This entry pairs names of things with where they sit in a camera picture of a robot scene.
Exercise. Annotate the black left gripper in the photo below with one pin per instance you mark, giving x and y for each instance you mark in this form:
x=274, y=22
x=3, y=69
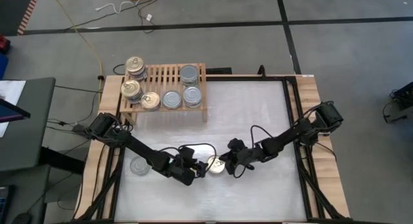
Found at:
x=182, y=170

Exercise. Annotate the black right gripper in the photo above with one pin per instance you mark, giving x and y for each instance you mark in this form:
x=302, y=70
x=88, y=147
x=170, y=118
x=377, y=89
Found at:
x=246, y=156

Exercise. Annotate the silver-lid green-label tuna can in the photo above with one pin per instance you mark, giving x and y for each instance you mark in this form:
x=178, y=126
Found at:
x=189, y=85
x=171, y=99
x=188, y=74
x=192, y=95
x=193, y=106
x=138, y=167

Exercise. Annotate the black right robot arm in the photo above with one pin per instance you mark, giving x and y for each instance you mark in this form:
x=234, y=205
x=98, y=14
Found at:
x=290, y=137

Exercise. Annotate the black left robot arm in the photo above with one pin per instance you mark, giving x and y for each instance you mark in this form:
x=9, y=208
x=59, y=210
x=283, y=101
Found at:
x=138, y=146

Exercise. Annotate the wooden slatted shelf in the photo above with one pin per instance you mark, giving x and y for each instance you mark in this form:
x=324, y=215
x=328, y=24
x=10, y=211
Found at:
x=204, y=101

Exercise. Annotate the black flat block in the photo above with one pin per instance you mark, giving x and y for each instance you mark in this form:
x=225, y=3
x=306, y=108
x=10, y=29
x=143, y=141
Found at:
x=217, y=71

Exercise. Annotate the black table clamp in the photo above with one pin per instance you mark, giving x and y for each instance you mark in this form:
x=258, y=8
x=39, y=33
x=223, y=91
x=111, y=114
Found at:
x=261, y=71

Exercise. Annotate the black power strip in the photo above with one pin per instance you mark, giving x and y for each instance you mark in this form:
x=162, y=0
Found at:
x=79, y=128

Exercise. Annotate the black floor tape line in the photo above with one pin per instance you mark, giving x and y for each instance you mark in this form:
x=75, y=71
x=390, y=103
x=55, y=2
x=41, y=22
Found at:
x=287, y=33
x=193, y=25

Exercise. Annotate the white plug adapter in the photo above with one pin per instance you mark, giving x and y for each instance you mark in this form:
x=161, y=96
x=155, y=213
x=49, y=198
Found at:
x=148, y=17

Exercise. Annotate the grey desk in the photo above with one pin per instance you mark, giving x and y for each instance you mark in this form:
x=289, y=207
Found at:
x=29, y=137

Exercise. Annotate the dark laptop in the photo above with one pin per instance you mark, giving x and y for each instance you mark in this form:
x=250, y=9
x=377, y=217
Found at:
x=4, y=201

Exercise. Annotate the black monitor blue screen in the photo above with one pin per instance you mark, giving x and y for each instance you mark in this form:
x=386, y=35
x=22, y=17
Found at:
x=9, y=111

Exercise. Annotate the white paper sheet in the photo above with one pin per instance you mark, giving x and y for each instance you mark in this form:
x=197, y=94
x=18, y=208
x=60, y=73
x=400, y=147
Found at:
x=13, y=91

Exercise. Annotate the blue object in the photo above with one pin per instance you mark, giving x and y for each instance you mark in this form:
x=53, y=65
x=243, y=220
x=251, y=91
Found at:
x=2, y=66

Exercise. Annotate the red object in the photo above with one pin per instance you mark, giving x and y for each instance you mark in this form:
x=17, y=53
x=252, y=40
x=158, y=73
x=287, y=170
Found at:
x=4, y=44

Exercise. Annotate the dark mat orange striped edge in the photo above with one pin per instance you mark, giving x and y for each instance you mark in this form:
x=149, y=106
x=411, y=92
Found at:
x=13, y=11

